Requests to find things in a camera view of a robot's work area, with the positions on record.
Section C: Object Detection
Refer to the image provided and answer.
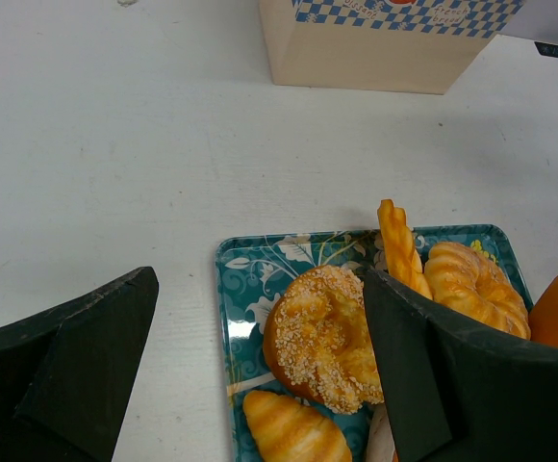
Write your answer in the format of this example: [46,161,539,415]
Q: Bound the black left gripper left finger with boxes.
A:
[0,267,159,461]

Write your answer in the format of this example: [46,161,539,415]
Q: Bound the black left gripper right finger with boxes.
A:
[364,269,558,461]

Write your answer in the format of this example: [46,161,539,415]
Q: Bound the twisted ring doughnut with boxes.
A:
[424,242,531,340]

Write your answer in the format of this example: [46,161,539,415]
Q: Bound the twisted bread stick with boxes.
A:
[377,199,432,299]

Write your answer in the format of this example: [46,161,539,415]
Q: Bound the checkered paper bag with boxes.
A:
[259,0,523,94]

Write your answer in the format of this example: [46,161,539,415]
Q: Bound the sugared round bun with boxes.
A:
[263,265,384,414]

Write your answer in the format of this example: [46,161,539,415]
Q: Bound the striped croissant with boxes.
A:
[242,390,352,461]

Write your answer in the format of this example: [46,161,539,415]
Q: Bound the teal floral tray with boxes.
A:
[216,224,533,461]

